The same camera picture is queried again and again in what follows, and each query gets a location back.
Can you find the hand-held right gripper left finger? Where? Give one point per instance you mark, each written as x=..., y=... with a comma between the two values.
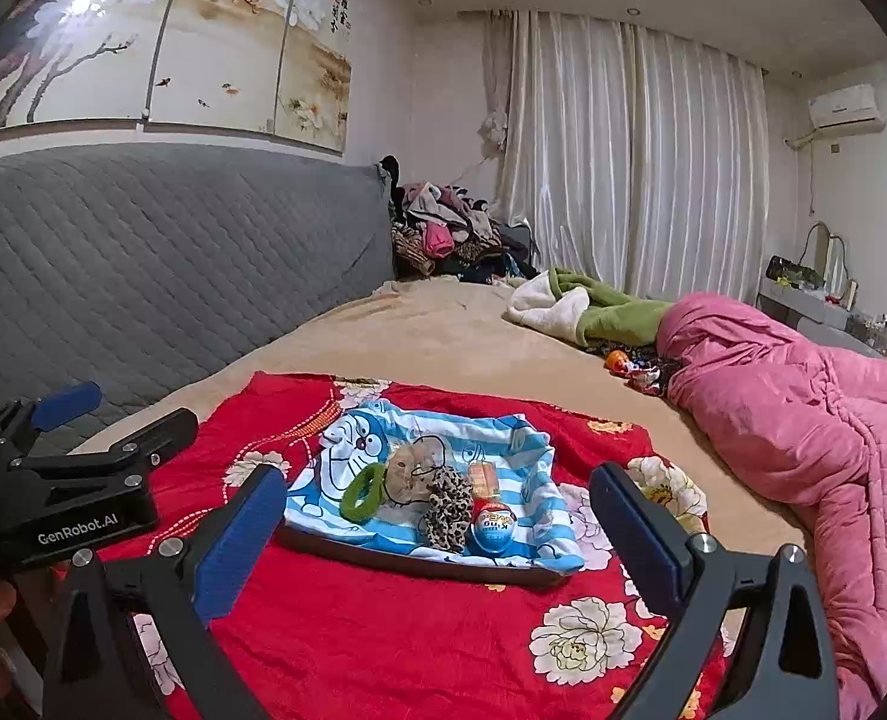
x=241, y=547

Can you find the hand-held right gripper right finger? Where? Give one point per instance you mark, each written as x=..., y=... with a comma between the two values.
x=638, y=540

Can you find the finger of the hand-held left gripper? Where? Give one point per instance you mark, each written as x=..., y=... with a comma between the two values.
x=68, y=403
x=151, y=431

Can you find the green fuzzy scrunchie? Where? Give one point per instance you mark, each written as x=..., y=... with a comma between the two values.
x=347, y=506

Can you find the blue toy egg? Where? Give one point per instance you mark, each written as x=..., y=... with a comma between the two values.
x=494, y=529

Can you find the clear biscuit packet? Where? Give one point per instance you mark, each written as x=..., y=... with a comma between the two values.
x=483, y=478

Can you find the beige sheer scrunchie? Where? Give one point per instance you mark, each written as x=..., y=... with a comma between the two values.
x=413, y=465

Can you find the leopard print scrunchie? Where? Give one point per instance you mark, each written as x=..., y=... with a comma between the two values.
x=443, y=510

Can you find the blue striped cartoon cloth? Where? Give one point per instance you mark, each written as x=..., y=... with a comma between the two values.
x=353, y=442

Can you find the colourful snack wrappers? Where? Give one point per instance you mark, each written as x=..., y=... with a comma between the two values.
x=642, y=375

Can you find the grey quilted headboard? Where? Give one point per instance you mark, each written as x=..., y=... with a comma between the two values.
x=151, y=255

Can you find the small orange toy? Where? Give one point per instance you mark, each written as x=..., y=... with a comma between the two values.
x=614, y=358

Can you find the pink quilted duvet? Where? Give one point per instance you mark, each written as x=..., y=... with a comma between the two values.
x=788, y=405

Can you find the red floral blanket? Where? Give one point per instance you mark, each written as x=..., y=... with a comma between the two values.
x=413, y=652

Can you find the green white fleece blanket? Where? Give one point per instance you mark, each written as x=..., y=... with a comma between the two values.
x=616, y=315

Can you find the white dresser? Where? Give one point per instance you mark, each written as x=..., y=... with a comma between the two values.
x=811, y=307

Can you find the dark bag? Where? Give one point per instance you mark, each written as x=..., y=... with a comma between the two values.
x=788, y=270

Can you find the arched table mirror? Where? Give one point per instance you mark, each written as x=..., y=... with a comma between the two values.
x=818, y=247

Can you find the black cloth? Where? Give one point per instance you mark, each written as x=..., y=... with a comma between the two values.
x=389, y=169

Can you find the pile of clothes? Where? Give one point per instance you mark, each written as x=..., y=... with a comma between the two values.
x=451, y=232

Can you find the white curtains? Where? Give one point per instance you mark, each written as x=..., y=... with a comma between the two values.
x=638, y=165

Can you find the white hanging flower decoration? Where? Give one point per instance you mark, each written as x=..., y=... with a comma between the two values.
x=494, y=127

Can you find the white air conditioner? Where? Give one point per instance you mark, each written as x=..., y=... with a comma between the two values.
x=847, y=109

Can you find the floral wall painting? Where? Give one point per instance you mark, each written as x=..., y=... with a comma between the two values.
x=151, y=37

